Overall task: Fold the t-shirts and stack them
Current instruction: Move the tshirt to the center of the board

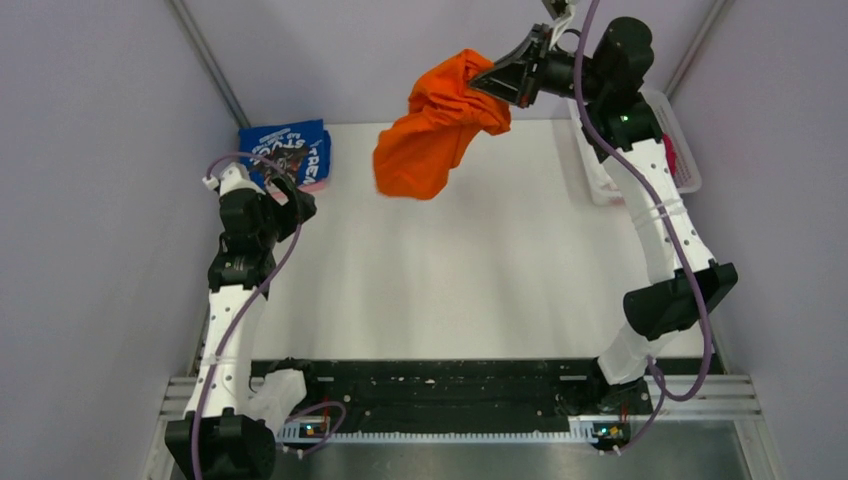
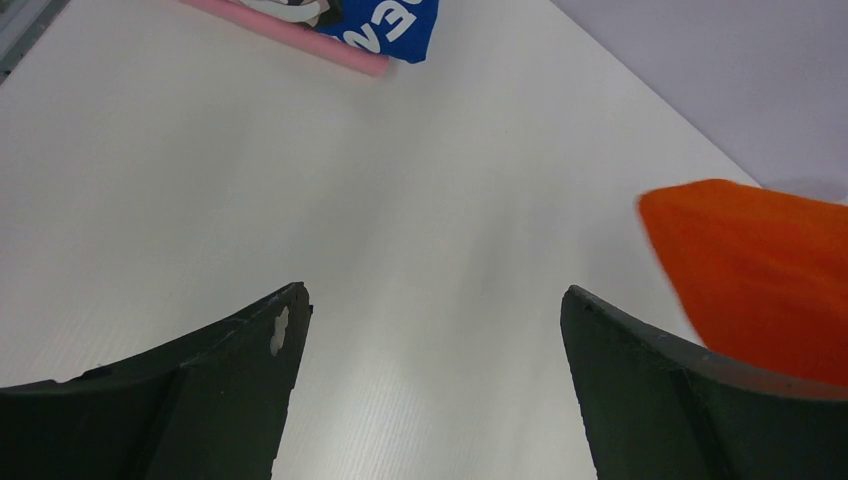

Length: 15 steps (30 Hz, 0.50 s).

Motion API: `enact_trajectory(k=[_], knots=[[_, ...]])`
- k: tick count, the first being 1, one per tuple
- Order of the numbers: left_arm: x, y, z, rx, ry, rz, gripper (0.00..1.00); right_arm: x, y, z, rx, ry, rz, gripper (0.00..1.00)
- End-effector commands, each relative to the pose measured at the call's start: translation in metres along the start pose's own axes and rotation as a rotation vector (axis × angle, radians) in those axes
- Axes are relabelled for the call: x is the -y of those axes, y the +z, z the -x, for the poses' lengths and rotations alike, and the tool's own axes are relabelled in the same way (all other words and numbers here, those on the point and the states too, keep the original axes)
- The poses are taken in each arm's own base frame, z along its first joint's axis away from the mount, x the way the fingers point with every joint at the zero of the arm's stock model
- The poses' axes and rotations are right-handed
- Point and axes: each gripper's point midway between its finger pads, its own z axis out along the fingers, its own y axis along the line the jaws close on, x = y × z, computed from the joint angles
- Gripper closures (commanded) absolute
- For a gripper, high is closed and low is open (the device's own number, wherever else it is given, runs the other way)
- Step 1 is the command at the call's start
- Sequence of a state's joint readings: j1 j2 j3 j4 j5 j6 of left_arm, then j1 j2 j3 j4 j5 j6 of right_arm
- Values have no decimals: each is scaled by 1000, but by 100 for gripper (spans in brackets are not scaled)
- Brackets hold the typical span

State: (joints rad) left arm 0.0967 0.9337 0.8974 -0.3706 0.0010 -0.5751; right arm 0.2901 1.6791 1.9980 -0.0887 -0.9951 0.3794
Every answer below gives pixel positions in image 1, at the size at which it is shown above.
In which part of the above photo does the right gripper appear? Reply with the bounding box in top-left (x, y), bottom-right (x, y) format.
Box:
top-left (470, 23), bottom-right (608, 109)

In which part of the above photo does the magenta t-shirt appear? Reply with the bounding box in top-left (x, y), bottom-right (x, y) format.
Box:
top-left (662, 133), bottom-right (678, 176)

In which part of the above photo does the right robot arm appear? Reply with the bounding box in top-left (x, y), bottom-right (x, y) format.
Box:
top-left (470, 17), bottom-right (738, 412)

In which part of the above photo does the folded blue printed t-shirt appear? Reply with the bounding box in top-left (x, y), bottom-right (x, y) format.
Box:
top-left (238, 119), bottom-right (332, 188)

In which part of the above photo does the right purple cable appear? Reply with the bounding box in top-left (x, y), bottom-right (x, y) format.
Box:
top-left (570, 0), bottom-right (715, 455)

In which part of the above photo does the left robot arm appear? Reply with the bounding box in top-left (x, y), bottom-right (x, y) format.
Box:
top-left (164, 153), bottom-right (321, 479)

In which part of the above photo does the purple cable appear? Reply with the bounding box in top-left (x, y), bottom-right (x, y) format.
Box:
top-left (190, 152), bottom-right (347, 480)
top-left (570, 0), bottom-right (715, 455)

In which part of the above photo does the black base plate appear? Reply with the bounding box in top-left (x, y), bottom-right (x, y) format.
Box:
top-left (248, 357), bottom-right (723, 439)

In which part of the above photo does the aluminium frame rail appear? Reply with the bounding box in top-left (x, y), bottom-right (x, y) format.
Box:
top-left (142, 375), bottom-right (786, 479)

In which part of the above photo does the folded pink t-shirt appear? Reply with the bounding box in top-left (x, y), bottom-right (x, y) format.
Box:
top-left (299, 181), bottom-right (328, 194)

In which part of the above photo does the orange t-shirt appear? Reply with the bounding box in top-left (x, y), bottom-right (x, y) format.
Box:
top-left (372, 49), bottom-right (512, 201)

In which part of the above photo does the white plastic basket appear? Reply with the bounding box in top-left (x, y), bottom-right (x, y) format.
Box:
top-left (568, 87), bottom-right (702, 205)

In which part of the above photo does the white slotted cable duct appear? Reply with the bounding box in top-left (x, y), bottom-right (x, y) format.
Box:
top-left (276, 417), bottom-right (629, 447)

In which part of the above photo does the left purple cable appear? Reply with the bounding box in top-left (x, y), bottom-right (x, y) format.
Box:
top-left (190, 152), bottom-right (347, 480)

